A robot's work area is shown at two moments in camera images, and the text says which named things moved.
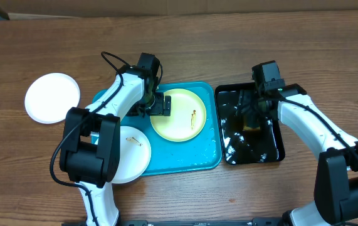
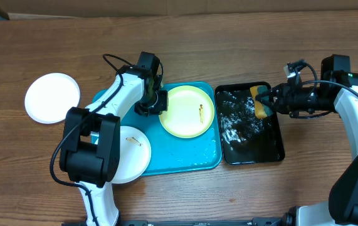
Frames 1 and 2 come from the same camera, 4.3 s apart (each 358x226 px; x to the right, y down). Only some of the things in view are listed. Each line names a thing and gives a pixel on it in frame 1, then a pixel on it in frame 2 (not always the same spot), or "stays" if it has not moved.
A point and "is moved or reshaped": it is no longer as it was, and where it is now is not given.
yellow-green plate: x=187 y=119 is moved or reshaped
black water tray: x=241 y=146 stays
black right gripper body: x=252 y=105 → x=294 y=99
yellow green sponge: x=247 y=128 is moved or reshaped
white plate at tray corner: x=135 y=155 stays
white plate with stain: x=49 y=96 stays
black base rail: x=255 y=221 stays
